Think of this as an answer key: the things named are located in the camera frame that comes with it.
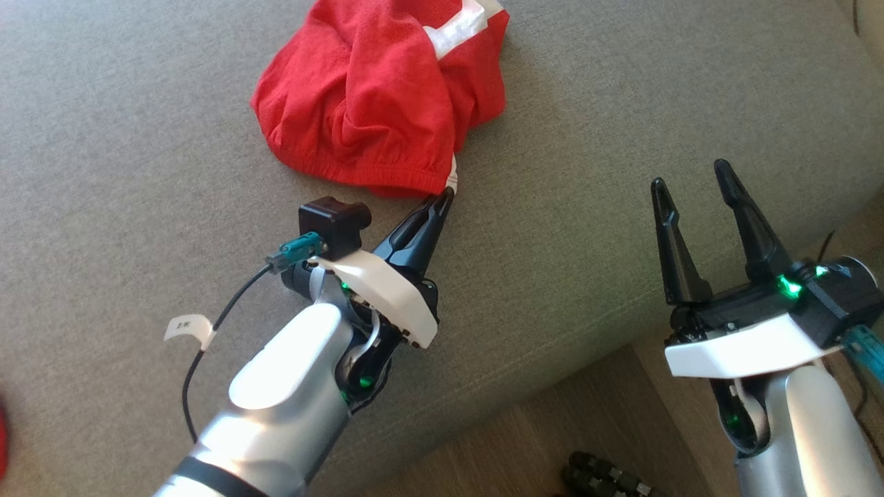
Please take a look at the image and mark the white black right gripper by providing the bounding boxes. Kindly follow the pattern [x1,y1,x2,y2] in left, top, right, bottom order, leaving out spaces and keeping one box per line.
[651,159,844,379]

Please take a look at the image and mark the white paper cable tag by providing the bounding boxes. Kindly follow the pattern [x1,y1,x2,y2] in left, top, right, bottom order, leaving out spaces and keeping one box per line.
[164,314,216,351]

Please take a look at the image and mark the black cable with teal connector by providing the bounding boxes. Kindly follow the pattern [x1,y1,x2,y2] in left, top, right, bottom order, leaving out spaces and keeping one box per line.
[841,324,884,384]
[181,231,327,444]

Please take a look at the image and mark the red shorts with white trim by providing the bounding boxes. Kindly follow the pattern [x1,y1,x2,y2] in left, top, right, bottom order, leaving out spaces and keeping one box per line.
[250,0,512,199]

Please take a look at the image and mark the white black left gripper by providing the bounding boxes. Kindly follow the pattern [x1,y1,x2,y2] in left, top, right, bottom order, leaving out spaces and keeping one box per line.
[309,188,456,350]

